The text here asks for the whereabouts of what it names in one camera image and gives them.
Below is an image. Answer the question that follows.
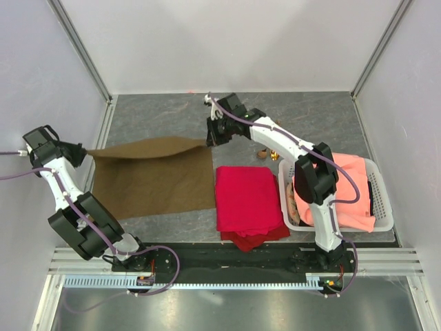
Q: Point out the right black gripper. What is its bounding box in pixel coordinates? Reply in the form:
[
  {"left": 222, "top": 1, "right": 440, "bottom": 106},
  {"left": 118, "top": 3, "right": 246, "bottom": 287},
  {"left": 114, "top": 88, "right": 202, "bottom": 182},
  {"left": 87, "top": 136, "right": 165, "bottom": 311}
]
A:
[{"left": 205, "top": 114, "right": 234, "bottom": 149}]

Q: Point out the brown fabric napkin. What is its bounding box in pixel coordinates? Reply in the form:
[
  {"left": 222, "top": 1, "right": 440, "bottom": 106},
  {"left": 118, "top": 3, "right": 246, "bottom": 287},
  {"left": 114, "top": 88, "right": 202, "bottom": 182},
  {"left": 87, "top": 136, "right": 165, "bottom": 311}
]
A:
[{"left": 88, "top": 137, "right": 216, "bottom": 220}]

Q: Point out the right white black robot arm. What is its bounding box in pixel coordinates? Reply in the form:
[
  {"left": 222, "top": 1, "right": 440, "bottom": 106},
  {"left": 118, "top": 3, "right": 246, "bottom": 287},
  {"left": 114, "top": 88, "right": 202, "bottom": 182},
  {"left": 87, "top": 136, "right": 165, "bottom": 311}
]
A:
[{"left": 204, "top": 93, "right": 358, "bottom": 272}]

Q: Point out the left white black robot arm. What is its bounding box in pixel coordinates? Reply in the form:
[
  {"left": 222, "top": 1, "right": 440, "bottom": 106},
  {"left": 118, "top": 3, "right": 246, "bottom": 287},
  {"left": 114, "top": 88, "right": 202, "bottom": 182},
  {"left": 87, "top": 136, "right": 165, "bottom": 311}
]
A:
[{"left": 23, "top": 125, "right": 153, "bottom": 272}]

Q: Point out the copper brown spoon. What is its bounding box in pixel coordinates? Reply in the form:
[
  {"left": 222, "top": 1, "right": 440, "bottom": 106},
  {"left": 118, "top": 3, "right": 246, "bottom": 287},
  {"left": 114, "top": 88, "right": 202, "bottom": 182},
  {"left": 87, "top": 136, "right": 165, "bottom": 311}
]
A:
[{"left": 256, "top": 149, "right": 267, "bottom": 159}]

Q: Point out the gold spoon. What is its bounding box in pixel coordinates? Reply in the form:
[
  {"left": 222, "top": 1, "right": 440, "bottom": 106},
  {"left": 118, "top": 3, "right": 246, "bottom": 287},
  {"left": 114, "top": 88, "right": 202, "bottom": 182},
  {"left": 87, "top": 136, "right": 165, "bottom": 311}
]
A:
[{"left": 269, "top": 150, "right": 280, "bottom": 161}]

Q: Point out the red folded cloth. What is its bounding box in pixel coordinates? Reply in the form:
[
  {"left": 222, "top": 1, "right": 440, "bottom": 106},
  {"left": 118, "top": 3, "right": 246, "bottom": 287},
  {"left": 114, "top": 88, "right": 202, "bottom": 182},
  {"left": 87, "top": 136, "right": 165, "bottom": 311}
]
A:
[{"left": 215, "top": 166, "right": 283, "bottom": 237}]

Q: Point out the patterned cloth in basket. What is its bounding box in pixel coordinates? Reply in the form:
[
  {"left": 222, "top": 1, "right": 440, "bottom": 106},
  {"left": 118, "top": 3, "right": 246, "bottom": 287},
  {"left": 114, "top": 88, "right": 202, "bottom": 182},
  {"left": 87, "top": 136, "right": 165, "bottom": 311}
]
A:
[{"left": 285, "top": 183, "right": 300, "bottom": 225}]

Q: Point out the dark red cloth underneath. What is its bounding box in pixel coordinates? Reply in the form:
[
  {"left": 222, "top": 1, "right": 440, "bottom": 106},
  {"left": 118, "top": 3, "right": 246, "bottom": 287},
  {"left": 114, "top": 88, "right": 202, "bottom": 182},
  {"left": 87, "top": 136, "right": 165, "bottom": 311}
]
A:
[{"left": 220, "top": 225, "right": 290, "bottom": 252}]

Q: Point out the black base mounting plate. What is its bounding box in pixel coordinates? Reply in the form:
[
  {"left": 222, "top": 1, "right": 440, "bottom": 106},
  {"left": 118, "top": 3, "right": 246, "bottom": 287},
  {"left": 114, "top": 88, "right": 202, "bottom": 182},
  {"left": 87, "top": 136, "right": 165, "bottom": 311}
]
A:
[{"left": 130, "top": 242, "right": 358, "bottom": 283}]

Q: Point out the salmon pink cloth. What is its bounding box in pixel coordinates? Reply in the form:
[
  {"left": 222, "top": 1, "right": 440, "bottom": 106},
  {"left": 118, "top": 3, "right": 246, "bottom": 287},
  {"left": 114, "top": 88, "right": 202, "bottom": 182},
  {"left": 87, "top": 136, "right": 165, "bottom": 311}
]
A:
[{"left": 294, "top": 153, "right": 376, "bottom": 232}]

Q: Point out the black cloth in basket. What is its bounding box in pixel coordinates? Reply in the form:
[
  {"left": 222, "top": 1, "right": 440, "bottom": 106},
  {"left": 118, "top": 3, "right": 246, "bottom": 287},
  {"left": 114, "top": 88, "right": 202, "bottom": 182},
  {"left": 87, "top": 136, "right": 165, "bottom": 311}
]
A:
[{"left": 367, "top": 180, "right": 373, "bottom": 217}]

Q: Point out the white plastic basket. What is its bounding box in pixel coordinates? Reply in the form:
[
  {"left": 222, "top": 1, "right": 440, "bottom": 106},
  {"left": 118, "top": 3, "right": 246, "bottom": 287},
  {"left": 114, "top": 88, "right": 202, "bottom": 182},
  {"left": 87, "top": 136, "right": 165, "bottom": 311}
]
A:
[{"left": 278, "top": 159, "right": 394, "bottom": 232}]

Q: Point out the left aluminium corner post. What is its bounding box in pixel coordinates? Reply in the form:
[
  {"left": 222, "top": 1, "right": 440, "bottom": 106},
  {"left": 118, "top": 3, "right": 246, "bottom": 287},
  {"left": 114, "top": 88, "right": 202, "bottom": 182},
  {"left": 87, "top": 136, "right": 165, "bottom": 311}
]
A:
[{"left": 47, "top": 0, "right": 112, "bottom": 103}]

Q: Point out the aluminium corner post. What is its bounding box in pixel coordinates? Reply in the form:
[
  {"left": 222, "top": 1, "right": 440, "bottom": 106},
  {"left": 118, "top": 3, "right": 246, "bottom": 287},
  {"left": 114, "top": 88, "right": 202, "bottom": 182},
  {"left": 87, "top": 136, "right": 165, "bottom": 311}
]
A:
[
  {"left": 47, "top": 0, "right": 112, "bottom": 103},
  {"left": 350, "top": 0, "right": 413, "bottom": 101}
]

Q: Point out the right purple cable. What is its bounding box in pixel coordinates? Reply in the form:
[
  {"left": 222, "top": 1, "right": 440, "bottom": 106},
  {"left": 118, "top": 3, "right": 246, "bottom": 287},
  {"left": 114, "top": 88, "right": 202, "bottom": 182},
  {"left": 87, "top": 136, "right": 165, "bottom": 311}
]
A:
[{"left": 206, "top": 92, "right": 362, "bottom": 298}]

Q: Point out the grey slotted cable duct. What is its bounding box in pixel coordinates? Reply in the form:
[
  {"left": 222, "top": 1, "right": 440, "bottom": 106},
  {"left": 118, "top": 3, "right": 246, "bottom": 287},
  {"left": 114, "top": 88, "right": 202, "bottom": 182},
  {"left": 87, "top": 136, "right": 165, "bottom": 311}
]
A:
[{"left": 63, "top": 274, "right": 323, "bottom": 290}]

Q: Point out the right aluminium corner post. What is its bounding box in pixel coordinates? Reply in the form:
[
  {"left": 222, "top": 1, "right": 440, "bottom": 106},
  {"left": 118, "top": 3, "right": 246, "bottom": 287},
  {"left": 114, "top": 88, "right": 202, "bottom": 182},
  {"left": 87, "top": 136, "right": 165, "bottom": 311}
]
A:
[{"left": 350, "top": 0, "right": 413, "bottom": 101}]

